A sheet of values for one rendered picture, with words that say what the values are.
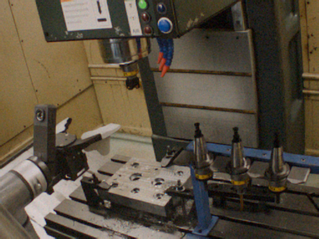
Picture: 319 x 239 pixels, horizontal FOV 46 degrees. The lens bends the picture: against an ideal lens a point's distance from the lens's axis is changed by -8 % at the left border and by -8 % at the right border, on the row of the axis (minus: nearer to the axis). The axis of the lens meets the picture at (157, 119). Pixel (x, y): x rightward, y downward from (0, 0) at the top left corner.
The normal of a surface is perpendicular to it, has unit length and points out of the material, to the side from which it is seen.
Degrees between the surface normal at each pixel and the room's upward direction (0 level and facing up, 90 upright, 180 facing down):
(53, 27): 90
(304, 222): 0
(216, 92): 90
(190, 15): 90
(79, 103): 90
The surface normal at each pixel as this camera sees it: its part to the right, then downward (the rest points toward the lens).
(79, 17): -0.52, 0.46
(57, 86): 0.83, 0.10
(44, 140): -0.53, 0.00
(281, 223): -0.18, -0.88
